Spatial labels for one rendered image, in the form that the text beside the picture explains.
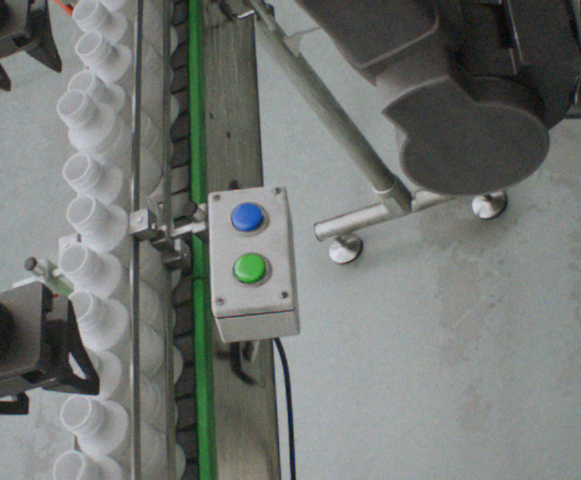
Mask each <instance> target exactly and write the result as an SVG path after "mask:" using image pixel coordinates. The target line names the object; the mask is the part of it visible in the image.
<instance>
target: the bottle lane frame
mask: <svg viewBox="0 0 581 480"><path fill-rule="evenodd" d="M182 3H186V4H187V17H188V19H187V21H185V22H184V23H182V24H186V25H187V26H188V42H187V43H185V44H183V45H181V46H185V45H186V46H187V47H188V65H187V66H184V67H182V68H180V69H188V71H189V78H188V87H187V88H186V89H184V90H182V91H180V92H184V91H186V92H187V93H188V112H186V113H184V114H182V115H181V116H185V115H186V116H188V117H189V136H188V137H186V138H184V139H182V140H180V141H185V140H187V141H188V142H189V157H190V160H189V162H187V163H185V164H182V165H180V166H178V167H182V166H188V167H189V168H190V187H189V188H188V189H186V190H183V191H181V192H179V193H183V192H189V193H190V202H191V200H193V202H195V203H196V204H197V205H201V204H207V205H209V195H210V194H211V193H215V192H224V191H234V190H243V189H253V188H262V187H265V182H263V166H262V148H261V130H260V112H259V95H258V77H257V61H256V44H255V27H254V15H252V16H251V17H249V18H246V19H243V20H238V19H236V18H234V20H233V21H232V20H231V19H230V17H228V16H227V15H226V13H225V12H224V11H223V10H222V8H221V0H218V1H217V2H216V1H215V0H185V1H183V2H182ZM182 3H180V4H182ZM182 24H180V25H182ZM181 46H179V47H181ZM180 69H179V70H180ZM180 141H177V142H180ZM186 245H187V246H189V248H190V249H191V253H192V270H191V271H190V272H188V273H185V274H182V275H180V278H181V276H191V278H192V300H191V301H190V302H188V303H186V304H183V305H181V306H179V307H182V306H191V307H192V308H193V330H192V331H190V332H188V333H186V334H184V335H180V336H178V337H182V336H192V337H193V349H194V360H193V361H192V362H189V363H187V364H185V365H183V368H188V367H191V368H193V369H194V389H195V392H193V393H191V394H189V395H187V396H184V397H182V398H180V399H185V398H187V399H193V400H195V401H196V424H195V425H193V426H191V427H189V428H187V429H184V430H181V431H192V430H193V431H195V432H196V442H197V456H196V458H195V459H192V460H190V461H189V460H188V461H186V463H188V464H195V465H196V466H197V472H198V480H281V463H280V446H279V430H278V412H277V395H276V377H275V360H274V342H273V338H270V339H260V341H259V344H258V346H259V347H260V358H261V377H262V383H263V386H258V385H257V384H256V382H255V381H254V380H252V379H251V378H250V377H249V376H248V375H246V374H245V373H244V372H243V371H241V370H240V369H239V355H238V342H229V343H225V342H222V340H221V337H220V333H219V329H218V326H217V323H216V320H215V316H214V312H213V309H212V280H211V246H210V244H207V245H205V244H203V243H202V242H201V241H200V240H199V238H198V237H197V236H196V235H195V234H191V242H190V243H189V244H186Z"/></svg>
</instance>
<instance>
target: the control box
mask: <svg viewBox="0 0 581 480"><path fill-rule="evenodd" d="M243 204H253V205H256V206H257V207H258V208H259V209H260V210H261V212H262V216H263V219H262V223H261V224H260V225H259V226H258V227H257V228H256V229H253V230H250V231H243V230H239V229H238V228H236V227H235V226H234V223H233V213H234V211H235V210H236V208H238V207H239V206H241V205H243ZM209 212H210V246H211V280H212V309H213V312H214V316H215V320H216V323H217V326H218V329H219V333H220V337H221V340H222V342H225V343H229V342H238V355H239V369H240V370H241V371H243V372H244V373H245V374H246V375H248V376H249V377H250V378H251V379H252V380H254V381H255V382H256V384H257V385H258V386H263V383H262V377H261V358H260V347H259V346H258V344H259V341H260V339H270V338H273V340H274V343H275V345H276V348H277V350H278V353H279V358H280V361H281V365H282V371H284V378H285V389H286V401H287V414H288V431H289V453H290V474H291V480H296V462H295V440H294V421H293V405H292V392H291V379H290V371H289V365H288V360H287V355H286V352H285V349H284V346H282V343H281V341H280V337H290V336H298V335H299V333H300V324H299V309H298V295H297V280H296V265H295V251H294V236H293V222H292V216H291V211H290V205H289V199H288V194H287V189H286V187H285V186H282V185H281V186H272V187H262V188H253V189H243V190H234V191H224V192H215V193H211V194H210V195H209ZM245 254H256V255H258V256H260V258H261V259H262V260H263V262H264V264H266V269H267V270H266V273H264V276H263V277H262V278H261V279H260V280H258V281H256V282H253V283H245V282H242V281H240V280H238V278H237V277H236V273H235V265H236V263H237V261H238V260H239V259H240V258H241V256H243V255H245Z"/></svg>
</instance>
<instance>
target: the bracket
mask: <svg viewBox="0 0 581 480"><path fill-rule="evenodd" d="M81 1H82V0H53V1H52V2H53V3H55V4H58V5H59V6H60V7H61V8H62V9H63V10H64V11H65V12H66V13H67V14H68V15H70V16H72V13H73V10H74V8H75V6H76V5H78V4H79V3H80V2H81ZM227 1H229V0H221V8H222V10H223V11H224V12H225V13H226V15H227V16H228V17H230V19H231V20H232V21H233V20H234V18H236V19H238V20H243V19H246V18H249V17H251V16H252V15H254V14H256V20H258V22H257V23H259V25H261V26H263V27H267V29H268V30H269V31H274V30H276V29H277V26H278V22H277V21H276V20H275V10H274V6H273V5H272V4H271V3H267V2H265V1H264V0H242V4H243V5H244V6H245V7H247V8H250V7H251V8H252V9H253V10H250V12H248V13H245V14H243V15H240V14H237V13H235V12H234V11H233V9H232V8H231V6H230V4H229V3H227ZM182 212H183V214H184V215H185V216H188V217H189V218H190V219H191V221H192V223H190V224H186V225H183V226H180V227H177V228H174V229H171V228H170V227H169V226H168V225H162V226H159V227H157V215H155V214H154V213H153V212H152V211H151V210H150V209H149V208H145V209H142V210H139V211H136V212H132V213H129V235H131V234H134V235H135V236H136V237H138V239H139V240H140V243H141V242H144V241H147V240H150V245H151V246H152V247H153V248H155V249H156V250H157V251H158V252H160V251H161V264H162V265H166V264H167V265H168V266H170V267H171V268H172V271H175V270H178V269H182V268H185V267H189V266H190V249H189V246H187V245H186V244H185V243H184V242H183V241H182V240H181V237H184V236H187V235H191V234H195V235H196V236H197V237H198V238H199V240H200V241H201V242H202V243H203V244H205V245H207V244H210V212H209V205H207V204H201V205H197V204H196V203H195V202H193V200H191V202H188V203H186V204H185V205H184V206H183V209H182ZM73 243H78V232H76V233H73V234H70V235H67V236H64V238H61V239H59V258H60V256H61V254H62V252H63V251H64V250H65V248H67V247H68V246H69V245H71V244H73ZM23 268H24V270H26V271H27V272H29V273H30V274H32V275H33V277H30V278H27V279H24V280H21V281H18V282H15V283H14V284H13V288H15V287H18V286H21V285H24V284H27V283H30V282H33V281H37V280H39V281H41V282H42V283H44V284H45V285H46V286H48V287H49V288H50V289H51V290H52V291H53V298H57V297H60V296H66V297H67V298H68V296H69V295H70V294H72V293H73V292H74V290H72V289H71V287H70V286H69V285H67V284H66V283H65V282H63V281H62V280H61V279H60V278H62V277H65V275H64V274H63V272H62V271H61V270H60V268H58V267H57V266H56V265H54V263H53V262H52V261H51V260H49V259H48V258H43V259H40V260H37V259H36V258H35V257H33V256H31V257H28V258H27V259H26V260H25V261H24V264H23Z"/></svg>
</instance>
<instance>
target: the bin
mask: <svg viewBox="0 0 581 480"><path fill-rule="evenodd" d="M320 29H321V28H320V27H319V26H315V27H313V28H309V29H306V30H304V31H301V32H298V33H296V34H293V35H290V36H288V37H285V38H282V41H283V42H285V43H286V45H287V46H288V47H289V49H290V50H291V51H292V53H293V54H294V55H295V57H297V56H298V54H299V49H300V43H301V38H302V36H303V35H306V34H309V33H312V32H315V31H318V30H320Z"/></svg>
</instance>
